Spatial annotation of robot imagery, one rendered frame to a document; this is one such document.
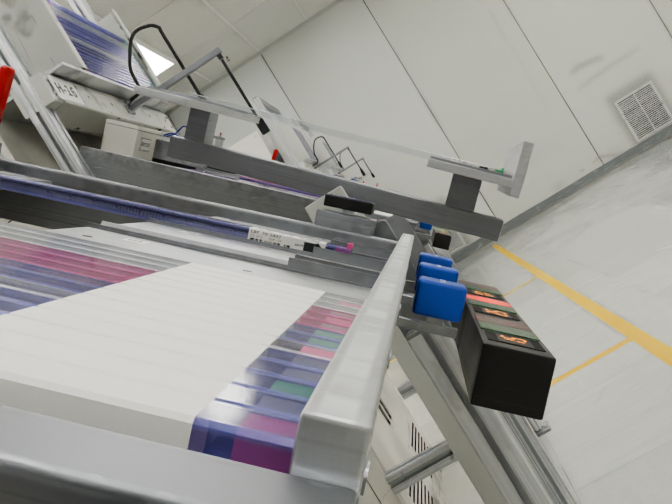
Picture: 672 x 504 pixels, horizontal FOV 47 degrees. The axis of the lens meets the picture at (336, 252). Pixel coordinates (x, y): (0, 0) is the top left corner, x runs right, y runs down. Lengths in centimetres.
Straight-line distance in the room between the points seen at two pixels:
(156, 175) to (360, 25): 687
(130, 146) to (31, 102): 27
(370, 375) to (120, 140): 174
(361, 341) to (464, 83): 811
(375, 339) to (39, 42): 172
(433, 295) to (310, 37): 801
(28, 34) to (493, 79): 678
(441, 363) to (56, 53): 128
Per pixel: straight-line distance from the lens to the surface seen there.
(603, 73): 848
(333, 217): 79
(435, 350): 83
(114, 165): 168
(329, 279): 47
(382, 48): 835
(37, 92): 171
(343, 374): 15
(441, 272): 58
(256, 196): 159
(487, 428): 85
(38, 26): 190
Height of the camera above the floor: 75
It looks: level
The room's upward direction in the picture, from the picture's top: 31 degrees counter-clockwise
